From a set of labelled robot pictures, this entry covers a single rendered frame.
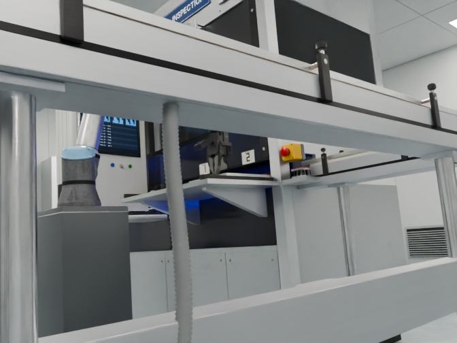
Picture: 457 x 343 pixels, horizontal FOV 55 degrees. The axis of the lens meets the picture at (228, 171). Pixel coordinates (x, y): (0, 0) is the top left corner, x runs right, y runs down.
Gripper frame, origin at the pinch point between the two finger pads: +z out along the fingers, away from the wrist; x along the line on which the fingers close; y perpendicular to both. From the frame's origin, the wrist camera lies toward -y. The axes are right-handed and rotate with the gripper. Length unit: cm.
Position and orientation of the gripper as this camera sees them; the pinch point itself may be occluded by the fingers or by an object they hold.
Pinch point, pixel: (215, 174)
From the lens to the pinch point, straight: 185.6
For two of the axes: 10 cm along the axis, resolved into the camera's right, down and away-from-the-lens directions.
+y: 7.6, 0.6, 6.5
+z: 0.6, 9.8, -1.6
